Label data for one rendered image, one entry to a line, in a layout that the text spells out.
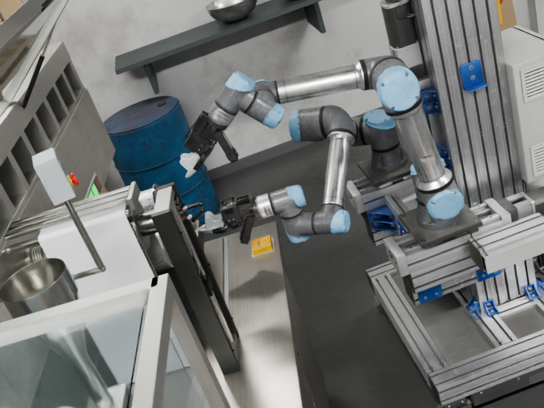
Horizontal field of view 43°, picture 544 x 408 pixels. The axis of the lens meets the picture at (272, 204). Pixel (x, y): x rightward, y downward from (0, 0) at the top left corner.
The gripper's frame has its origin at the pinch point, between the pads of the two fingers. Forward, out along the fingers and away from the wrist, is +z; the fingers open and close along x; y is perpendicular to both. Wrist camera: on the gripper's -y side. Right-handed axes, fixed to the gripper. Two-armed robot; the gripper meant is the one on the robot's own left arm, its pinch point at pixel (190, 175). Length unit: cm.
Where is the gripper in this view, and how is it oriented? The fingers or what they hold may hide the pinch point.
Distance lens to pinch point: 212.3
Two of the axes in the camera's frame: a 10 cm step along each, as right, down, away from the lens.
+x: 0.5, 4.7, -8.8
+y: -8.4, -4.6, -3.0
